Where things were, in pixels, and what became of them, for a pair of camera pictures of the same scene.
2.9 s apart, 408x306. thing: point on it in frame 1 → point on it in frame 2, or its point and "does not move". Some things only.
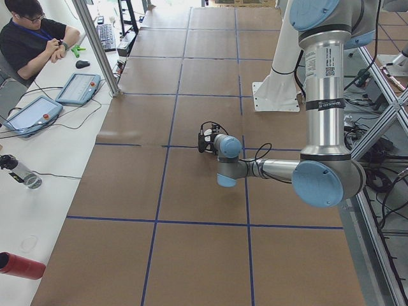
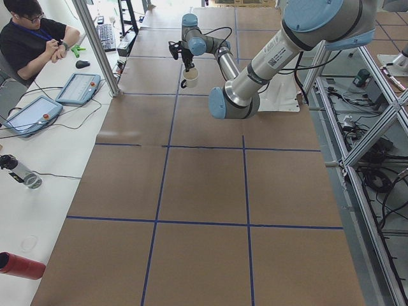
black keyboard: x=108 y=37 does not move
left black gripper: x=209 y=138 → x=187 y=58
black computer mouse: x=81 y=64 does not move
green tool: x=76 y=49 does not move
